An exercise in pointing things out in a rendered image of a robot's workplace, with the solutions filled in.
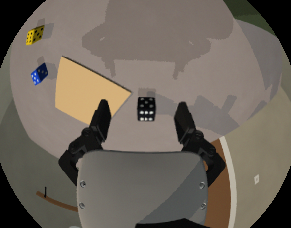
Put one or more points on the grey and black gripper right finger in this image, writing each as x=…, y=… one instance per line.
x=194, y=139

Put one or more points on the blue die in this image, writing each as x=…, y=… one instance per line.
x=39, y=74

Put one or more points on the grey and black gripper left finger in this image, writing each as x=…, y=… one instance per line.
x=89, y=139

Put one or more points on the black die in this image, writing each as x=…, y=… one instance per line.
x=146, y=109

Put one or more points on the tan mat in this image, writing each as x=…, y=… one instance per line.
x=79, y=91

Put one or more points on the yellow die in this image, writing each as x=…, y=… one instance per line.
x=34, y=35

